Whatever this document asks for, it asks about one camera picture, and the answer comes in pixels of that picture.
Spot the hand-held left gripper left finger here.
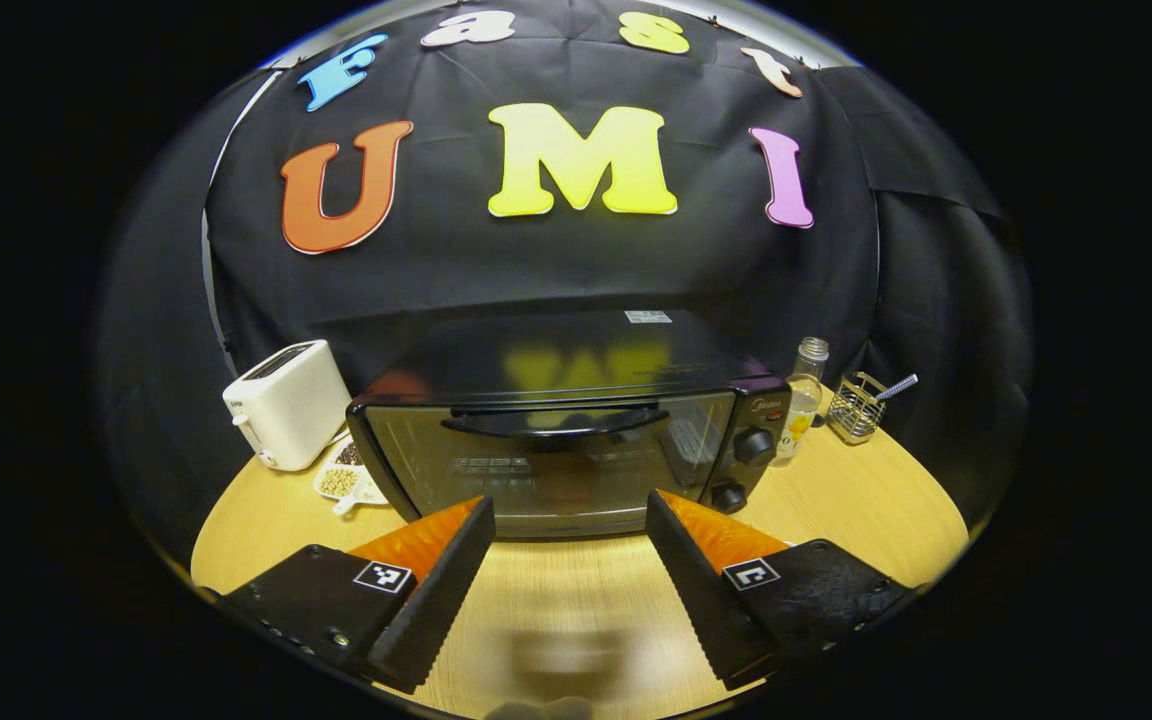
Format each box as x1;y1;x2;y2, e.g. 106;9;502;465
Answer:
221;495;497;694

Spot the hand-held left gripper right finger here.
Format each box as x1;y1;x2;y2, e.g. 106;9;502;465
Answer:
644;489;917;693

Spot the black electric oven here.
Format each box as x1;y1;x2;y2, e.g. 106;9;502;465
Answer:
346;308;794;541

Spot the white divided dish of grains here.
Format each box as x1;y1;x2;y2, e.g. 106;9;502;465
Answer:
313;435;392;517

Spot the clear bottle with yellow label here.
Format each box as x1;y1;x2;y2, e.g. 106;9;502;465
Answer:
774;337;831;468

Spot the white toaster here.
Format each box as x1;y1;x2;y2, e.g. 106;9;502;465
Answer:
222;340;353;472

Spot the metal wire basket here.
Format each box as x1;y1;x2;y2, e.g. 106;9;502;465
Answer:
826;371;889;446

